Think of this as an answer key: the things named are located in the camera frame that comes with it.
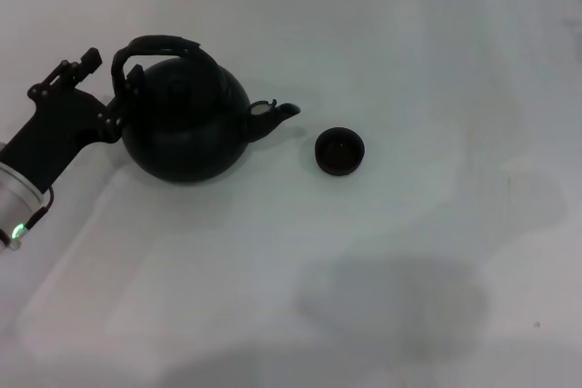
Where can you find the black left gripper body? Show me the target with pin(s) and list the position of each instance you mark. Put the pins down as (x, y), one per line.
(54, 129)

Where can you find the black round teapot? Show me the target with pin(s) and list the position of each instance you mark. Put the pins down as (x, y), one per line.
(191, 133)

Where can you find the small dark teacup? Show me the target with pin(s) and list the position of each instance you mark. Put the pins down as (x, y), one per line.
(340, 152)

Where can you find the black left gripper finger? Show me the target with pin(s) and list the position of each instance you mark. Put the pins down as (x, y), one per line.
(125, 97)
(73, 71)

